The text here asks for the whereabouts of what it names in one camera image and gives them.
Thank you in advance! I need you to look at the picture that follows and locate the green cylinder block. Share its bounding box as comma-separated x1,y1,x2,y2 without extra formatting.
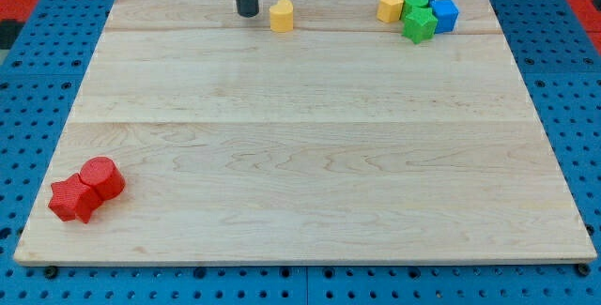
400,0,429,21

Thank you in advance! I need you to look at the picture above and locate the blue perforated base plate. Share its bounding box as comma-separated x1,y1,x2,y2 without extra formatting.
1,0,600,304

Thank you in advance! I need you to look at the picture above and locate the blue cube block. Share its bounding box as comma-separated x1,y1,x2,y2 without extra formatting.
430,0,459,34

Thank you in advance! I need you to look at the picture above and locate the light wooden board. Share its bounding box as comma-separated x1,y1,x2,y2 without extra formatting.
14,0,597,267

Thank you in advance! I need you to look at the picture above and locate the green star block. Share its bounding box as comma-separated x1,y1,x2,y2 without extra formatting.
402,8,439,44

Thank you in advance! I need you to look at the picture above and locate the red cylinder block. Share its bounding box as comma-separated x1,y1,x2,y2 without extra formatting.
80,157,126,201

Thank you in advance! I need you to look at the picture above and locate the red star block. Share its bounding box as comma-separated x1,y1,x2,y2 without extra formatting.
48,174,103,223

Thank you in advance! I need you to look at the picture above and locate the yellow heart block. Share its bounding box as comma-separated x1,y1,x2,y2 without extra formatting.
269,0,294,33

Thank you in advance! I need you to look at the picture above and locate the yellow hexagon block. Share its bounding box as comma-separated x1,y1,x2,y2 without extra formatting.
377,0,404,23

